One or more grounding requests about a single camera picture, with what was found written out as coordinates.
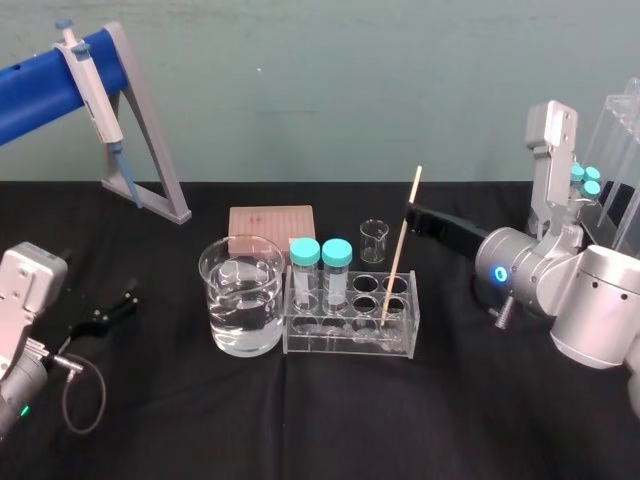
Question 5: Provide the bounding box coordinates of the blue and grey pipette stand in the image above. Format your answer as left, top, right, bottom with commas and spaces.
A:
0, 21, 193, 226

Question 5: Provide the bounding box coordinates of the thin pale stick thermometer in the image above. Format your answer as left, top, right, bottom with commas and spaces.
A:
379, 165, 424, 329

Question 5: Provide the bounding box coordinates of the large glass beaker with water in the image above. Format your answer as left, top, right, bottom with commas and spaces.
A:
198, 235, 287, 358

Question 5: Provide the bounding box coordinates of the clear acrylic test tube rack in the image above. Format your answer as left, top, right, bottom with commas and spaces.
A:
282, 264, 418, 361

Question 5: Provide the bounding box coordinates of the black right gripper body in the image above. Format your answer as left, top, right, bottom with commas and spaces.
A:
433, 209, 485, 262

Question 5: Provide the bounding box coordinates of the small empty glass beaker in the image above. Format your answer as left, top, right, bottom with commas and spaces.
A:
358, 218, 391, 264

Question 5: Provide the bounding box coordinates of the teal capped sample tube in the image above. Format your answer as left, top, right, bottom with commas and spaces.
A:
289, 236, 322, 314
320, 237, 353, 314

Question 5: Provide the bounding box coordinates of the white and blue pipette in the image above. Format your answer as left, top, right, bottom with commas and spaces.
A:
53, 18, 144, 209

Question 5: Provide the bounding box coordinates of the black table cloth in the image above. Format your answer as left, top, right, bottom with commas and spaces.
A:
0, 178, 640, 480

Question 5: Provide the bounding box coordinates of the tall clear acrylic stand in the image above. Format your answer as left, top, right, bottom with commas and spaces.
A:
573, 76, 640, 257

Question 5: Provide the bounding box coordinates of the pink pipette tip box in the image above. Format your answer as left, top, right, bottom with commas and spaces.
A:
228, 204, 317, 259

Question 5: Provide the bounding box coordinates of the thin dark gripper cable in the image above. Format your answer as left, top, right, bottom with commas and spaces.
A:
47, 349, 107, 435

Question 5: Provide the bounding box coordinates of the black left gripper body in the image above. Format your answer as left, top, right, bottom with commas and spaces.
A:
49, 292, 104, 354

